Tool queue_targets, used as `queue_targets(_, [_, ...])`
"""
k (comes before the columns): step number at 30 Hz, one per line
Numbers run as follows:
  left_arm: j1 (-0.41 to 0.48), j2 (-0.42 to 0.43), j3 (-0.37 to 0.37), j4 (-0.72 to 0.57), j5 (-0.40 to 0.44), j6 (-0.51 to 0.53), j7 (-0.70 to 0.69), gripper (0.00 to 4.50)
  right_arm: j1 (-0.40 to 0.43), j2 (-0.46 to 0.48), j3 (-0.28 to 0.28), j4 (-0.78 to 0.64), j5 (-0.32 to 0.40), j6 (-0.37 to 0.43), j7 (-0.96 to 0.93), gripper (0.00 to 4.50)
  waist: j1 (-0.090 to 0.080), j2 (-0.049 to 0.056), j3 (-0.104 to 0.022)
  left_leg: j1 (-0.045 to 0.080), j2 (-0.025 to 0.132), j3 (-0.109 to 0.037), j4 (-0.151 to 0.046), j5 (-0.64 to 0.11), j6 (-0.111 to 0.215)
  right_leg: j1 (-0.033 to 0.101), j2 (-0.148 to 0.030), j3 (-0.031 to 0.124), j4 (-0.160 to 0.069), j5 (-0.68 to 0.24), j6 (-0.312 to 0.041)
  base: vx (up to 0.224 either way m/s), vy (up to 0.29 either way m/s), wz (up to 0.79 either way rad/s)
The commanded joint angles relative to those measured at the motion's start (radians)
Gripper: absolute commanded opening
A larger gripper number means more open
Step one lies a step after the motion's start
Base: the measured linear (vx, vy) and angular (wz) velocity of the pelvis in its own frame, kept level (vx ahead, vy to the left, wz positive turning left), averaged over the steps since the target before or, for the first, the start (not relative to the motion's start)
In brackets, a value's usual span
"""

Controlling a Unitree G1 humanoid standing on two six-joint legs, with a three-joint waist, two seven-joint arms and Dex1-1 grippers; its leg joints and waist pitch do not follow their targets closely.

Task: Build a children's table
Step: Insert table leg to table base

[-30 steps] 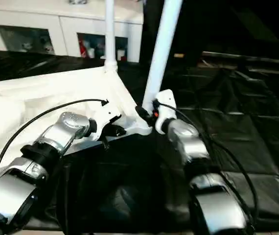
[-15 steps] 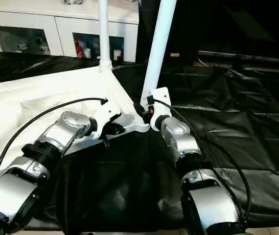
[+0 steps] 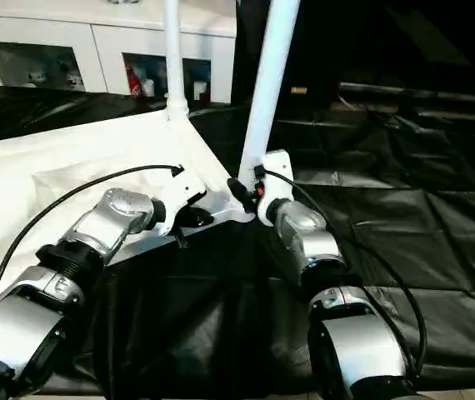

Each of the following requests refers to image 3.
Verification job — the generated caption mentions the black table mat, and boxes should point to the black table mat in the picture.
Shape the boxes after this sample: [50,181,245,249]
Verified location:
[0,83,475,394]

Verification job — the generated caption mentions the white glass-door cabinet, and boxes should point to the white glass-door cabinet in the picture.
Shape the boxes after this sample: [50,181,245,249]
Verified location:
[0,0,240,107]

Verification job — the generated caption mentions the white plastic table leg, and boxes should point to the white plastic table leg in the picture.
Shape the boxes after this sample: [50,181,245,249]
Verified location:
[162,0,191,123]
[237,0,302,191]

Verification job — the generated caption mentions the white plastic table top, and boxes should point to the white plastic table top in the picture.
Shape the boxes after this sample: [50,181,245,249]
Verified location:
[0,108,257,311]

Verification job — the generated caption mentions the long black bar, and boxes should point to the long black bar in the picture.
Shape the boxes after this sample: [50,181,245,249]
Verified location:
[337,81,475,108]

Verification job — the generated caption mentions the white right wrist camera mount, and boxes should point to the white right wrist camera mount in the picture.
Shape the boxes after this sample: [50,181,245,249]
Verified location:
[252,149,296,228]

